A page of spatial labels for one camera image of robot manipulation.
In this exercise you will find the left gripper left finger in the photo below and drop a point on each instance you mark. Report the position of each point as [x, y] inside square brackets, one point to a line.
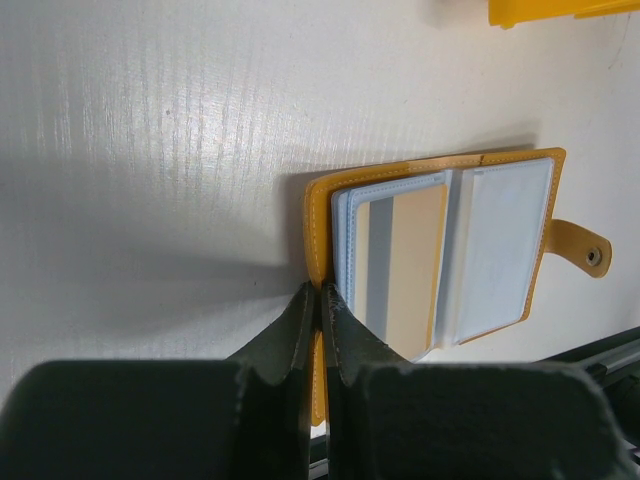
[244, 417]

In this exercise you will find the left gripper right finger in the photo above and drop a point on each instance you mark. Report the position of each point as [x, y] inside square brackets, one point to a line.
[389, 418]

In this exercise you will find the orange leather card holder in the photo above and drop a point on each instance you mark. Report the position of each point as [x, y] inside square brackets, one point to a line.
[329, 225]

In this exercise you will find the beige magnetic stripe card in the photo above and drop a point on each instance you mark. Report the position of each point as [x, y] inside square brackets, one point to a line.
[397, 262]

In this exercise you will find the yellow plastic bin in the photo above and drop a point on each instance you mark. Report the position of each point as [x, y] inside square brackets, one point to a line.
[509, 13]

